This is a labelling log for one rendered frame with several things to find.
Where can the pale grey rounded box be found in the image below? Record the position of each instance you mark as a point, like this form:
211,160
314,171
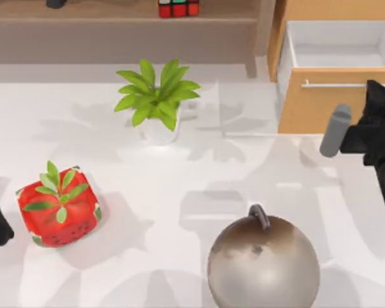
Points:
335,131

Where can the pale wooden drawer front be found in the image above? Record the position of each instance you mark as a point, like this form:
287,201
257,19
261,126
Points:
311,109

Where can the pulled-out drawer white inside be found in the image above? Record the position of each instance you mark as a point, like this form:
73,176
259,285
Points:
337,41

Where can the wooden cupboard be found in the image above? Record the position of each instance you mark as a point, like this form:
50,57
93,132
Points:
324,9

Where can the green plant in white pot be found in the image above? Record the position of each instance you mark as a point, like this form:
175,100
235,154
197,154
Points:
157,96

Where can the multicoloured puzzle cube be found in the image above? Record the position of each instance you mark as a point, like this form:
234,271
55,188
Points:
178,7

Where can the wooden open shelf unit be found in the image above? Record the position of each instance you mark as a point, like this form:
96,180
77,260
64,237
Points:
83,35

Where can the red strawberry cube plant pot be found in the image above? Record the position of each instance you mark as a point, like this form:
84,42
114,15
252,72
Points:
59,210

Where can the dark object on shelf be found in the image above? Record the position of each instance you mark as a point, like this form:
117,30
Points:
56,2

